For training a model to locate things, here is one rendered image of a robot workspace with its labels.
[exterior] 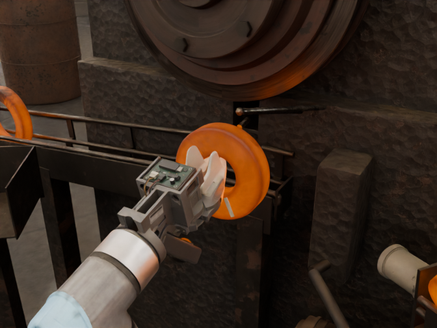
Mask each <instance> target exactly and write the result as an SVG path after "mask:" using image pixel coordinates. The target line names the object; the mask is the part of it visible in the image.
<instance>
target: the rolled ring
mask: <svg viewBox="0 0 437 328"><path fill-rule="evenodd" d="M0 102H2V103H3V104H4V105H5V106H6V107H7V108H8V110H9V111H10V113H11V115H12V117H13V119H14V122H15V125H16V135H15V137H17V138H21V139H28V140H31V139H32V137H33V125H32V122H31V117H30V115H29V112H28V110H27V108H26V106H25V104H24V103H23V101H22V100H21V98H20V97H19V96H18V95H17V94H16V93H15V92H14V91H13V90H11V89H10V88H8V87H4V86H0ZM0 135H6V136H9V137H12V136H11V135H10V134H8V133H7V132H6V131H5V129H4V128H3V127H2V125H1V123H0Z"/></svg>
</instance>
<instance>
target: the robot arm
mask: <svg viewBox="0 0 437 328"><path fill-rule="evenodd" d="M153 166H154V167H153ZM226 170H227V166H226V160H225V159H223V158H221V157H219V155H218V154H217V152H216V151H214V152H212V154H211V155H210V157H208V158H205V159H203V157H202V155H201V153H200V151H199V150H198V148H197V147H196V146H191V147H190V148H189V149H188V151H187V157H186V164H185V165H184V164H181V163H177V162H174V161H170V160H167V159H163V158H162V159H161V157H160V156H158V157H157V158H156V159H155V160H154V161H153V162H152V164H151V165H150V166H149V167H148V168H147V169H146V170H145V171H144V172H143V173H142V174H141V175H140V176H139V177H138V178H137V179H136V182H137V185H138V188H139V192H140V195H141V198H142V199H141V200H140V201H139V202H138V203H137V204H136V206H135V207H134V208H133V209H130V208H126V207H123V208H122V209H121V210H120V211H119V212H118V213H117V215H118V218H119V220H120V224H119V226H118V227H117V228H116V229H115V230H113V231H112V232H111V233H110V234H109V235H108V236H107V237H106V238H105V239H104V240H103V241H102V242H101V243H100V244H99V246H98V247H97V248H96V249H95V250H94V251H93V252H92V253H91V254H90V255H89V256H88V257H87V259H86V260H85V261H84V262H83V263H82V264H81V265H80V266H79V267H78V268H77V269H76V270H75V271H74V272H73V273H72V275H71V276H70V277H69V278H68V279H67V280H66V281H65V282H64V284H63V285H62V286H61V287H60V288H59V289H58V290H57V291H56V292H53V293H52V294H51V295H50V296H49V297H48V299H47V301H46V304H45V305H44V306H43V307H42V308H41V309H40V310H39V312H38V313H37V314H36V316H35V317H34V318H33V319H32V320H31V321H30V323H29V325H28V328H138V327H137V325H136V324H135V322H134V321H133V319H132V317H131V316H130V315H129V313H128V312H127V309H128V308H129V307H130V305H131V304H132V302H134V300H135V299H136V298H137V296H138V295H139V294H140V293H141V291H143V289H144V288H145V286H146V285H147V284H148V283H149V281H150V280H151V279H152V277H153V276H154V275H155V274H156V272H157V270H158V269H159V265H160V264H161V262H162V261H163V260H164V259H165V257H166V254H169V255H170V256H171V258H172V259H173V260H174V261H176V262H179V263H185V262H190V263H192V264H197V262H198V259H199V257H200V255H201V252H202V250H201V248H199V247H196V246H194V245H193V243H192V242H191V241H190V240H189V239H187V238H176V237H174V236H172V235H170V234H173V235H175V236H179V235H180V234H181V233H182V234H186V235H187V234H188V233H189V232H192V231H195V230H198V228H197V227H199V226H200V225H201V224H202V223H203V222H204V221H207V222H208V221H209V219H210V217H211V216H212V215H213V214H214V213H215V212H216V211H217V210H218V209H219V208H220V205H221V204H222V199H223V196H224V188H225V181H226ZM147 172H148V174H147V175H146V173H147ZM167 232H168V233H169V234H167Z"/></svg>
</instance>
